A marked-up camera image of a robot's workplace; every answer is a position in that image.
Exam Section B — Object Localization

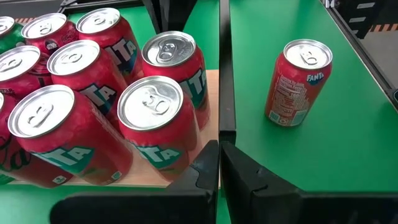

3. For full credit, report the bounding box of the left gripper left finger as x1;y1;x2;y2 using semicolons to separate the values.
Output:
49;139;220;224

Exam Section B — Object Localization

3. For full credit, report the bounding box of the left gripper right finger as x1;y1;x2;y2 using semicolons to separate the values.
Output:
220;141;398;224

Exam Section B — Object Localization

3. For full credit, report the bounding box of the black box with white strips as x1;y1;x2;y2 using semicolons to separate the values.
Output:
335;0;384;40

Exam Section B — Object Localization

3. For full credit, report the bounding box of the green lemon-lime soda can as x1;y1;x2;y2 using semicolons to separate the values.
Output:
0;15;26;54

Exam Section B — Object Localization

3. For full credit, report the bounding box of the green table mat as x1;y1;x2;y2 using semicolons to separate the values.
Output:
0;0;398;224

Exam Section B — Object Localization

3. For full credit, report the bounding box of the dark red black soda can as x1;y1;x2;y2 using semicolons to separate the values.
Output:
21;12;79;57

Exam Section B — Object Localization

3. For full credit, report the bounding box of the wooden shelf with black frame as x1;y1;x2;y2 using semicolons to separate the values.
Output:
0;0;237;190

